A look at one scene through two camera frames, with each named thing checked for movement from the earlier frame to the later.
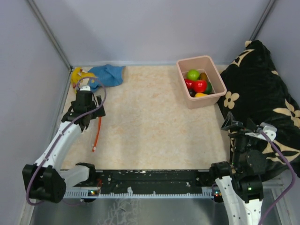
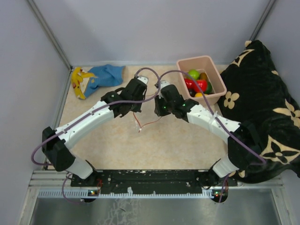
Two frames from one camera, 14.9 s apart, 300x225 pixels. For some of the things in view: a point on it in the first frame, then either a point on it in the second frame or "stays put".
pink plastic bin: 204,64 stays put
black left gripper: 98,113 to 137,108
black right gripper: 230,121 to 158,109
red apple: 200,86 stays put
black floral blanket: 257,92 stays put
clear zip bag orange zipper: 96,135 to 144,117
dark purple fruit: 192,92 stays put
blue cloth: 107,75 stays put
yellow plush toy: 77,74 stays put
